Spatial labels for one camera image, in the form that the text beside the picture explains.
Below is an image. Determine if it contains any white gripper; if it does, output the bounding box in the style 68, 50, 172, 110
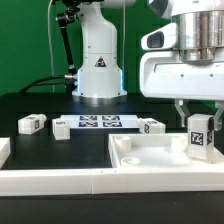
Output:
139, 23, 224, 131

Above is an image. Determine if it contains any white square tabletop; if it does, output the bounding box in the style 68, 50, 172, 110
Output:
108, 133, 224, 169

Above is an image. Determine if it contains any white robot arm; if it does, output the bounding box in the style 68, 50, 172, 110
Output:
55, 0, 224, 130

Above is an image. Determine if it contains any white marker base plate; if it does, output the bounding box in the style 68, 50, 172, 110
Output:
61, 115, 138, 129

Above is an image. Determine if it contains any black cable bundle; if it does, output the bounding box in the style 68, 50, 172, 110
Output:
19, 75, 78, 94

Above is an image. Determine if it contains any white thin cable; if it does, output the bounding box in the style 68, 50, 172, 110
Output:
47, 0, 56, 94

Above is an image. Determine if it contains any white front fence wall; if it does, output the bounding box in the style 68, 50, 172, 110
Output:
0, 166, 224, 196

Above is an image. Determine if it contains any white fence wall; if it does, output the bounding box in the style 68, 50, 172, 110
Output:
0, 138, 11, 169
0, 166, 224, 196

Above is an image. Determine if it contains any white left fence wall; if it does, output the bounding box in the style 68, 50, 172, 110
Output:
0, 138, 11, 169

